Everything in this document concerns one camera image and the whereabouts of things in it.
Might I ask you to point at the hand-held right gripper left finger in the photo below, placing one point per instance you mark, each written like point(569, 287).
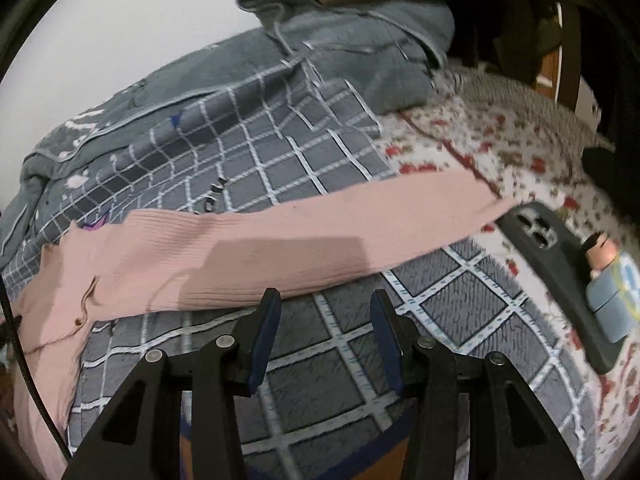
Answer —
point(264, 327)

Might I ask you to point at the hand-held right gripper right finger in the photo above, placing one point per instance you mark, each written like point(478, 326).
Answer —
point(386, 332)

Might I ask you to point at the pink ribbed knit garment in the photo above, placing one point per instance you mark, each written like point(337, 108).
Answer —
point(280, 240)

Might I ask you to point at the grey checked star blanket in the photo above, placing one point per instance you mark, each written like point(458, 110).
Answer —
point(280, 170)

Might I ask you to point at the black phone case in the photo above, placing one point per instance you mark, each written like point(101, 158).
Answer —
point(565, 275)

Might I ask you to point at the floral bed sheet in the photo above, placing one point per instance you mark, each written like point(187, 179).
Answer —
point(520, 160)

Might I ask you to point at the small cartoon figure toy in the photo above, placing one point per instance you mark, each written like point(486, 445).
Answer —
point(607, 280)

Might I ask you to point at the grey denim jacket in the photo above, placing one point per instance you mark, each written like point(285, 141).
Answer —
point(345, 55)

